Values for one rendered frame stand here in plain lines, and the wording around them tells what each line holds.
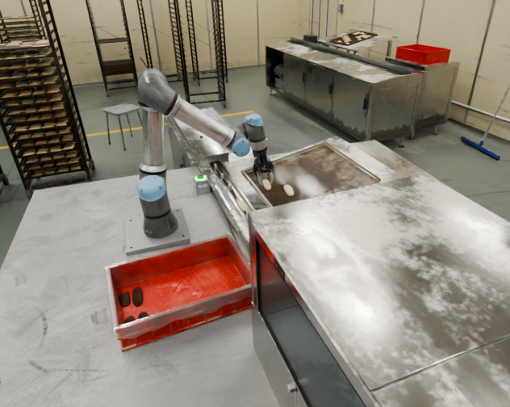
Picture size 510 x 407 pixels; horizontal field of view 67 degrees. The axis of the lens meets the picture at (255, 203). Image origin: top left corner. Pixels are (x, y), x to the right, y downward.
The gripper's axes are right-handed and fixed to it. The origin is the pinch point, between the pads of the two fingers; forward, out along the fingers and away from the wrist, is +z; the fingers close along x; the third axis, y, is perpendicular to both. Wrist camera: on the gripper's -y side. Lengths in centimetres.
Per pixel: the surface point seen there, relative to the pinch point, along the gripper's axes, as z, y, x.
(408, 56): 46, -262, 236
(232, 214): 1.4, 16.7, -20.5
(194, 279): 1, 52, -42
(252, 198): 8.3, -2.2, -8.0
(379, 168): 2, 14, 53
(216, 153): -2.6, -41.4, -18.5
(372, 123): 86, -200, 157
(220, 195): 1.4, -2.8, -23.2
